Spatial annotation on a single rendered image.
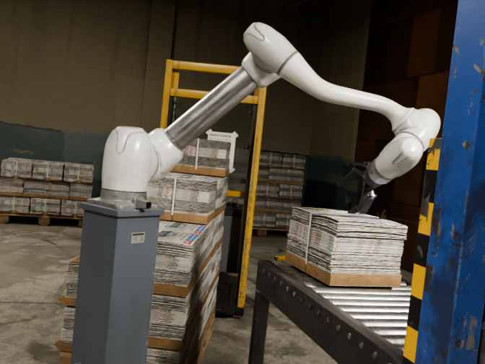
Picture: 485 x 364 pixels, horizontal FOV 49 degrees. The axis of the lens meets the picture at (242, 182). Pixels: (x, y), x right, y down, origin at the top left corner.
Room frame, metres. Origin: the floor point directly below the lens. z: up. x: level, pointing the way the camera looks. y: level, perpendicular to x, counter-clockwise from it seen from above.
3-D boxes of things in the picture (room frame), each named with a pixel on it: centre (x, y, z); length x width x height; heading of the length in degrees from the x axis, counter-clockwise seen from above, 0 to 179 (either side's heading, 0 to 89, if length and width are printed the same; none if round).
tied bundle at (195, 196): (2.91, 0.34, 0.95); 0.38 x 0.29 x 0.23; 86
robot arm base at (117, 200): (1.81, 0.39, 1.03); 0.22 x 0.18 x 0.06; 52
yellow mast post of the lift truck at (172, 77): (3.94, 0.59, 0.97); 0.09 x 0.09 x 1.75; 87
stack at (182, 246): (2.76, 0.34, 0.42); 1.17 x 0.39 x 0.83; 177
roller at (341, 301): (1.70, -0.51, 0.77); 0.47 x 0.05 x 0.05; 106
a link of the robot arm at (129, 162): (1.84, 0.40, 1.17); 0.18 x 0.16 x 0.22; 170
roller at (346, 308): (1.63, -0.53, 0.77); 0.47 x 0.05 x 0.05; 106
